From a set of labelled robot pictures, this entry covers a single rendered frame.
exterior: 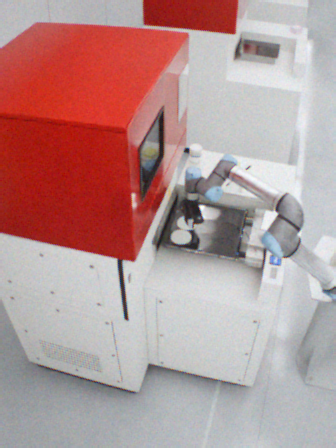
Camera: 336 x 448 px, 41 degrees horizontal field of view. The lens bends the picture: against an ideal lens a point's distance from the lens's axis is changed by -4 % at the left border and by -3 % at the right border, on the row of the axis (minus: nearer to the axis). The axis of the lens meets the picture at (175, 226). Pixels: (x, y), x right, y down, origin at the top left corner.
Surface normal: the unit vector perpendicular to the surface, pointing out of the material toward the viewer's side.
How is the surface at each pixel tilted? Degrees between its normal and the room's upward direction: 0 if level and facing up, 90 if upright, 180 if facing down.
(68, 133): 90
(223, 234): 0
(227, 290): 0
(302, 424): 0
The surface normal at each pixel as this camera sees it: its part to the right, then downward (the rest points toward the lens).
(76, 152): -0.25, 0.68
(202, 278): 0.01, -0.71
